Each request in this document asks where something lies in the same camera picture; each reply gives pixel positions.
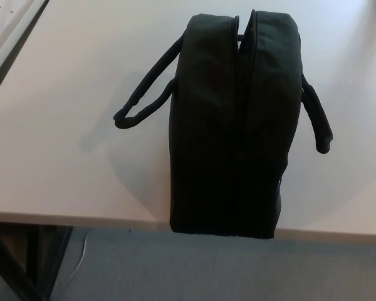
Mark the black fabric lunch bag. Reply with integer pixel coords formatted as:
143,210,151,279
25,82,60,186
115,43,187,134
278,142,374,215
113,9,335,241

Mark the black metal desk leg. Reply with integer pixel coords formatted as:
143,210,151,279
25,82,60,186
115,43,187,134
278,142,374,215
0,221,74,301

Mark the white adjacent desk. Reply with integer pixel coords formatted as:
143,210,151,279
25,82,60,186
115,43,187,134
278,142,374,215
0,0,50,100

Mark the white floor cable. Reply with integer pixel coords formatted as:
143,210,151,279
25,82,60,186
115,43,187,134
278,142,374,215
58,232,89,286

